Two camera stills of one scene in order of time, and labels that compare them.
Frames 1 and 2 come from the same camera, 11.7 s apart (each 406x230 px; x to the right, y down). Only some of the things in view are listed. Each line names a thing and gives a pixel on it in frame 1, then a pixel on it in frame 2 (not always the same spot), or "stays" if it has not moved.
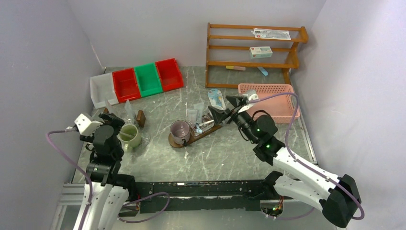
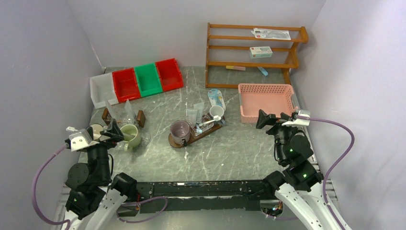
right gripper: x=231 y=112 -> x=276 y=119
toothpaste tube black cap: x=199 y=107 stays
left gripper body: x=117 y=123 -> x=107 y=143
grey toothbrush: x=126 y=134 stays
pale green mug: x=129 y=134 stays
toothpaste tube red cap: x=192 y=116 stays
